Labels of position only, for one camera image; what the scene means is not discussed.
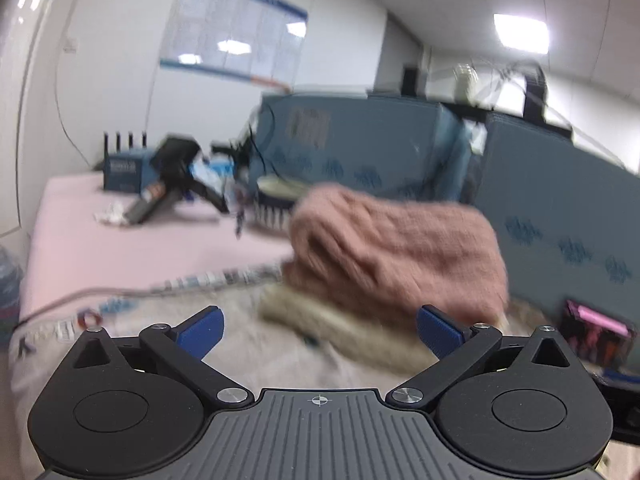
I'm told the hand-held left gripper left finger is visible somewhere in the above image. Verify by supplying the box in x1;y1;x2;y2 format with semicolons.
71;305;254;409

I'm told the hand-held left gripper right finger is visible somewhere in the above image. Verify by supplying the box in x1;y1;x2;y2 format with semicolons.
386;303;569;409

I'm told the pink knitted sweater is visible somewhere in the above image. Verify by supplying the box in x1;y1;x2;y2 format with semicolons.
282;183;512;328

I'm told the beige garment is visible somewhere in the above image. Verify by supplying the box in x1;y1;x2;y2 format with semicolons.
259;284;441;373

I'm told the cartoon dog printed blanket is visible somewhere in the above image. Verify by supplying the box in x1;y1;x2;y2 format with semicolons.
9;260;640;480

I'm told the black smartphone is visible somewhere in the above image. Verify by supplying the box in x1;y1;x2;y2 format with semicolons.
562;299;639;367

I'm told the pink mat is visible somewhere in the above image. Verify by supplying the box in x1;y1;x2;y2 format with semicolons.
19;172;297;326

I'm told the white crumpled paper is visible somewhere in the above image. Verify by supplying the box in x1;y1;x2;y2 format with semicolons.
94;204;128;227

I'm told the round white ribbed object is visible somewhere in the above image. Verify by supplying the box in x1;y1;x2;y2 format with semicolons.
251;176;313;235

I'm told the blue white packet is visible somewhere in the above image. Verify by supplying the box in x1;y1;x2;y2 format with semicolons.
191;156;237;197

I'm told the black handheld device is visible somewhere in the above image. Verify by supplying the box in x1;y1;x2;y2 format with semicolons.
124;134;232;227

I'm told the blue router with antennas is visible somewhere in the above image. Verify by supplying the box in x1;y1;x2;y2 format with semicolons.
101;131;158;192

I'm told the ceiling light panel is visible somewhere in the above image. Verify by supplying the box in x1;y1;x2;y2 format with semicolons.
493;12;552;52

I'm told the dark cable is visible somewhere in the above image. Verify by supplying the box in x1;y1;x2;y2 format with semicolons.
14;266;283;332

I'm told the wall poster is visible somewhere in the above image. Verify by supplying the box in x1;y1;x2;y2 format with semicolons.
159;0;309;87

